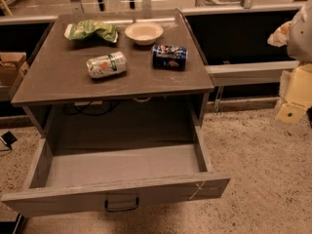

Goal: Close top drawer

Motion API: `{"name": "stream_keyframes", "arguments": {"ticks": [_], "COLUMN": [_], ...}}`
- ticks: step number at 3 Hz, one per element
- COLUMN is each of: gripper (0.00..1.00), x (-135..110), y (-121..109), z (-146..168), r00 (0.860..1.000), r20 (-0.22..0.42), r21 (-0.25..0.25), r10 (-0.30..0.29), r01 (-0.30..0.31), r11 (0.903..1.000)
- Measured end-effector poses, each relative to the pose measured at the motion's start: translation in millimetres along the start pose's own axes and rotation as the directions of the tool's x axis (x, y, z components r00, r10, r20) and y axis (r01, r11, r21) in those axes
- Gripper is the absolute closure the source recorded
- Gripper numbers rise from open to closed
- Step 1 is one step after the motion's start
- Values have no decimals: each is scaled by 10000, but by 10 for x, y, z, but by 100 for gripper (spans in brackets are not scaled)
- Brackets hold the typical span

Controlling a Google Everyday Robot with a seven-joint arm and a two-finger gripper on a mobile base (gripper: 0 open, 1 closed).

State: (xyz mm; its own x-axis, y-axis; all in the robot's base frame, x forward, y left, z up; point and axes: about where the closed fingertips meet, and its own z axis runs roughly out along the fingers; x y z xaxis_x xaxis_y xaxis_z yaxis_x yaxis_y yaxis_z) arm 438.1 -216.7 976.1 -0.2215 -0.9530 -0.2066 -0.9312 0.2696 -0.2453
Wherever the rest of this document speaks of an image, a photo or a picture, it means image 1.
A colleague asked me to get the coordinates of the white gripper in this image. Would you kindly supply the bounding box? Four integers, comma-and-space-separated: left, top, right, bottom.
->
267, 21, 312, 125

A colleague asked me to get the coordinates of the grey top drawer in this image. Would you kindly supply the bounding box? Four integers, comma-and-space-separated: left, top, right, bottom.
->
0, 109, 232, 218

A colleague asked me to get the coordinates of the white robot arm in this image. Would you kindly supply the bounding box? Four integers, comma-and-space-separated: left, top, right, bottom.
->
267, 0, 312, 124

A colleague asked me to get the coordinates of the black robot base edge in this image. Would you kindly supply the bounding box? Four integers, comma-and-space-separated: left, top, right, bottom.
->
0, 214, 25, 234

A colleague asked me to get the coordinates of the grey drawer cabinet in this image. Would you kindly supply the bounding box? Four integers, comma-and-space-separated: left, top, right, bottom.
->
12, 10, 214, 130

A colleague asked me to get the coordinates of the blue soda can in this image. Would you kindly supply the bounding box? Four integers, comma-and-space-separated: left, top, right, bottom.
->
151, 45, 188, 70

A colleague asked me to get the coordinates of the white bowl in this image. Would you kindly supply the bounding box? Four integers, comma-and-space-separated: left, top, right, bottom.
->
125, 22, 164, 46

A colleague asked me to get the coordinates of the white green soda can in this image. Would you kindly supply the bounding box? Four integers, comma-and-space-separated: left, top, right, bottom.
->
86, 52, 127, 79

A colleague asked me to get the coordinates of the green chip bag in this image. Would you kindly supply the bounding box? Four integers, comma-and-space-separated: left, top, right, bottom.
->
64, 19, 118, 43

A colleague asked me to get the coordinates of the cardboard box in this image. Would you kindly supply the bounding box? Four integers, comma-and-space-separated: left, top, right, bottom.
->
0, 52, 29, 86

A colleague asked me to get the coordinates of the black floor device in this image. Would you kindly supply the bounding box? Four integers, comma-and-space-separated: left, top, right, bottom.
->
0, 131, 18, 150

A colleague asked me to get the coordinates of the grey metal rail shelf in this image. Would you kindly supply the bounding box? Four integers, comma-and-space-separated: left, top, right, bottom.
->
206, 60, 298, 87

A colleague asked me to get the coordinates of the black cable under tabletop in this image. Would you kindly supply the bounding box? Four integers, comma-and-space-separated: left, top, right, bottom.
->
61, 100, 123, 117

